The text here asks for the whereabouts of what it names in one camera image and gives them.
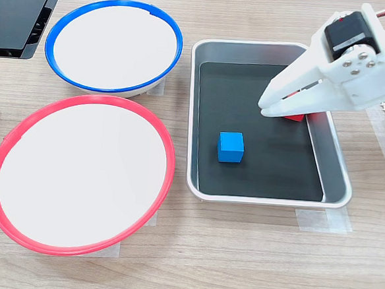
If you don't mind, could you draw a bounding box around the red cube block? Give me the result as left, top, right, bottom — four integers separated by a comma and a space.
281, 90, 308, 123

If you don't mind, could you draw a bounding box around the wide clear tape patch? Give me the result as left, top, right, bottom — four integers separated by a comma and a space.
359, 96, 385, 194

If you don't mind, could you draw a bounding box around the blue cube block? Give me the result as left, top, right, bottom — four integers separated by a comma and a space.
216, 130, 246, 164

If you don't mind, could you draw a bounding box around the black flat device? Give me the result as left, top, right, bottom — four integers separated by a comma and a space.
0, 0, 67, 63

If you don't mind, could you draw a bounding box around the silver metal tray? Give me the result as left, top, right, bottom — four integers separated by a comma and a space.
181, 35, 364, 212

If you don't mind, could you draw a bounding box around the blue-rimmed white dish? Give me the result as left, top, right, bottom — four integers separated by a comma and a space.
41, 0, 187, 102

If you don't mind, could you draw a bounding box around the red-rimmed white dish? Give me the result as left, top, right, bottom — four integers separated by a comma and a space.
0, 87, 180, 265

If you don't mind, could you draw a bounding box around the clear tape piece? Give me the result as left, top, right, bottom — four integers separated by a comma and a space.
75, 238, 121, 260
143, 210, 159, 228
293, 206, 355, 235
142, 75, 167, 99

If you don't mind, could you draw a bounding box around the black tray liner mat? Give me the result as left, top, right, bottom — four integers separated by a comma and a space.
191, 59, 333, 203

